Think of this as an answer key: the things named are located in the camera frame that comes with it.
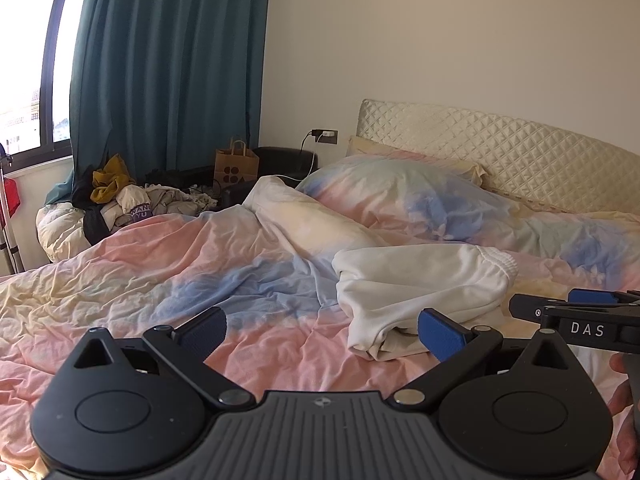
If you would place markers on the black garment on pile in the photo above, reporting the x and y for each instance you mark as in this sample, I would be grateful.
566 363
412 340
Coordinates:
95 227

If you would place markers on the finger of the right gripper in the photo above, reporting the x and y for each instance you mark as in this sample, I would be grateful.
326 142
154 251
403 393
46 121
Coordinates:
536 308
592 296

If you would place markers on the tie-dye pastel pillow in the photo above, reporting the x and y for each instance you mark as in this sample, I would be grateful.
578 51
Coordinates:
405 196

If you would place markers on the mustard yellow garment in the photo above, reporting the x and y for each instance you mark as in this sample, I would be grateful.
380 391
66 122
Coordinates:
108 181

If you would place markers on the cream white sweatpants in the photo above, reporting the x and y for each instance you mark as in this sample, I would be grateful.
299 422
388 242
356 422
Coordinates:
382 290

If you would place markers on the white puffy comforter bundle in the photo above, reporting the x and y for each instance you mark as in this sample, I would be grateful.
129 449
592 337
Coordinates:
60 231

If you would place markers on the silver black tripod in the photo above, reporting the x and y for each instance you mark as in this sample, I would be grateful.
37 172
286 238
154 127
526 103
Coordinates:
9 247

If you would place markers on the black framed window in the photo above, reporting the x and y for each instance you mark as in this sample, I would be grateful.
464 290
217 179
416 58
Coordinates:
38 39

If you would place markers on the right teal curtain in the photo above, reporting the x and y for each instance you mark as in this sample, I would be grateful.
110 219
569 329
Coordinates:
165 83

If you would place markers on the pink pastel duvet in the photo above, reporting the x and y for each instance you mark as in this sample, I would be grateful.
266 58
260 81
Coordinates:
268 264

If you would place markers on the brown paper bag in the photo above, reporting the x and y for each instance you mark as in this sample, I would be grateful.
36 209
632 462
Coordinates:
235 164

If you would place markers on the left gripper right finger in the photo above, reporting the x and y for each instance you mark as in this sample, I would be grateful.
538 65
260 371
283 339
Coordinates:
461 354

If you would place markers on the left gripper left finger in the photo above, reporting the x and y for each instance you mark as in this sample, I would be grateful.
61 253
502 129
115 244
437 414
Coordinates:
184 351

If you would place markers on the wall power socket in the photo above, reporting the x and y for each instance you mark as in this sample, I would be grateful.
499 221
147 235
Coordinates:
325 136

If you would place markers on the white purple print garment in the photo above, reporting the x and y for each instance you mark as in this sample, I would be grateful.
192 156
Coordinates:
131 204

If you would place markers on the grey wrinkled garment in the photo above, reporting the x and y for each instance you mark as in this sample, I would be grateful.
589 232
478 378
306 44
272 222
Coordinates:
168 200

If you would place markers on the red cloth on tripod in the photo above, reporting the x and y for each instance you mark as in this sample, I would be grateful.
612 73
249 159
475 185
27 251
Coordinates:
12 196

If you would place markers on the black armchair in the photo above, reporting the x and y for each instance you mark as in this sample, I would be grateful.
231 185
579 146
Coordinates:
291 165

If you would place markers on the quilted cream headboard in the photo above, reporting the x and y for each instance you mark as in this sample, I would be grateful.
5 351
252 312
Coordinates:
547 167

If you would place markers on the person right hand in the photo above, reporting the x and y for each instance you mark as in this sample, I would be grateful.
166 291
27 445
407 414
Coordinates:
627 440

